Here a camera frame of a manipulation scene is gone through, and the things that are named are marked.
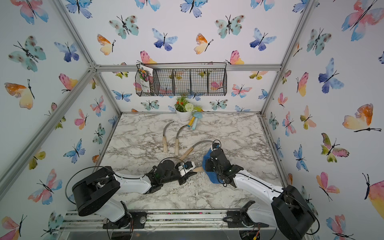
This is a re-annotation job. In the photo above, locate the white pot with plant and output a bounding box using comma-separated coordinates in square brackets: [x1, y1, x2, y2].
[174, 96, 203, 122]

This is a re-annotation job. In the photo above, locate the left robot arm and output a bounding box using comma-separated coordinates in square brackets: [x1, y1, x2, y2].
[72, 158, 196, 229]

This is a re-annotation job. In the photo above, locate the teal garden trowel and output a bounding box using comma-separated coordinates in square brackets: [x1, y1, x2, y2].
[192, 112, 203, 130]

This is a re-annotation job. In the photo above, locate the sickle wooden handle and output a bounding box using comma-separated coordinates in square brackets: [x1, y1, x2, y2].
[193, 167, 204, 173]
[180, 140, 213, 162]
[175, 125, 188, 156]
[163, 121, 174, 153]

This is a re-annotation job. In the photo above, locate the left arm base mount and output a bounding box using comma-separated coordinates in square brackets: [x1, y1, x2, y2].
[103, 211, 147, 230]

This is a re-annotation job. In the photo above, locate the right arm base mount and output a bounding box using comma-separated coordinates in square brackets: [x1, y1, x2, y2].
[223, 201, 269, 228]

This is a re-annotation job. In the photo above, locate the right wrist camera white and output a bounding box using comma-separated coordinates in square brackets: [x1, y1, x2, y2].
[212, 140, 222, 151]

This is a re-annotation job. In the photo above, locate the black wire wall basket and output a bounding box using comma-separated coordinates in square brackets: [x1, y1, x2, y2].
[135, 62, 228, 97]

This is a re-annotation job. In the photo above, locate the aluminium front rail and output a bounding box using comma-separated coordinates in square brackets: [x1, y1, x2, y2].
[60, 209, 274, 232]

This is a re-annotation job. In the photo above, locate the seed packet in basket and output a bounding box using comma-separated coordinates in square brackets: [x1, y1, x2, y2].
[138, 65, 154, 93]

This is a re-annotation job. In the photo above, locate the yellow handled garden tool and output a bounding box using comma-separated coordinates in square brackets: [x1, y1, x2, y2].
[187, 116, 196, 128]

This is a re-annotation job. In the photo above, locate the blue microfiber rag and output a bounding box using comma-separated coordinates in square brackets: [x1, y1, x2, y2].
[202, 149, 224, 184]

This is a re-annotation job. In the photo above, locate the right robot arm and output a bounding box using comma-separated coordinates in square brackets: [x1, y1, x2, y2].
[202, 149, 318, 240]

